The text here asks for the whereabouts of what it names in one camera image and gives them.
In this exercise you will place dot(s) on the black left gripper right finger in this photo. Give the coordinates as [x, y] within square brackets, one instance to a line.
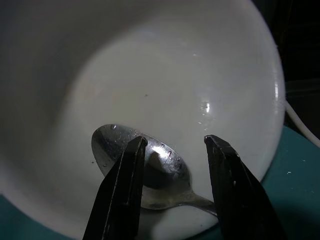
[240, 200]

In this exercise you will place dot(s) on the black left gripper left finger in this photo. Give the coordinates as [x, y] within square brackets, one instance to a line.
[117, 200]

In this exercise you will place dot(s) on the silver metal spoon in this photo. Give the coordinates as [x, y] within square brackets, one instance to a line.
[162, 165]

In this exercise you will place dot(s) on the teal plate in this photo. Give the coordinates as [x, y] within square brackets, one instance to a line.
[287, 200]

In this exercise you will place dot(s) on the white ceramic bowl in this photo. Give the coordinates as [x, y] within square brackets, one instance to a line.
[150, 75]

